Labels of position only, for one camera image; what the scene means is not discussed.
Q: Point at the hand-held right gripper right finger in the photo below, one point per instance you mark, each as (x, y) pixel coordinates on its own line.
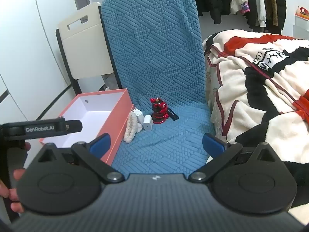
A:
(213, 146)

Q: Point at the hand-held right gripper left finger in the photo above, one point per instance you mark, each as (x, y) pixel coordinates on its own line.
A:
(100, 146)

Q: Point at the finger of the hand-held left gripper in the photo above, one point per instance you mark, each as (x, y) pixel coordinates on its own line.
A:
(73, 126)

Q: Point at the white box with orange rim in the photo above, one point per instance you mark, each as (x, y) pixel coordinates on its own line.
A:
(118, 125)

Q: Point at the white fluffy scrunchie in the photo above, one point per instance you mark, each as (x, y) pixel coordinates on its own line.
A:
(129, 130)

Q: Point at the white plug charger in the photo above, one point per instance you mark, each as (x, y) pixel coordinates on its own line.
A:
(137, 114)

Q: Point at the black stick device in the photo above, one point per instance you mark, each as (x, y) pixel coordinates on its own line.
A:
(172, 115)

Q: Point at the white cube charger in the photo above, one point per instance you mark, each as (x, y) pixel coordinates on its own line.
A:
(147, 123)

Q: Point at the person's left hand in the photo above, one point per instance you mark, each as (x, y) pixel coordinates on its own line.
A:
(10, 193)

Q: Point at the red white black printed blanket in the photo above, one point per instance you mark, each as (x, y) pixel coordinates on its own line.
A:
(253, 89)

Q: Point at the beige folding chair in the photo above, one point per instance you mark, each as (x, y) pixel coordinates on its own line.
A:
(79, 48)

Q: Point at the white wardrobe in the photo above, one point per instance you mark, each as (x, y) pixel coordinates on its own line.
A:
(24, 41)

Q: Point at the blue quilted cushion cover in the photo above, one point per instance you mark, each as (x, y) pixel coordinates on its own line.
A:
(154, 53)

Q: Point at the white desk with items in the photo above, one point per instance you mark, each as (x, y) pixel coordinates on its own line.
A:
(301, 26)

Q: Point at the red toy figure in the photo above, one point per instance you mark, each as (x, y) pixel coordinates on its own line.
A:
(301, 11)

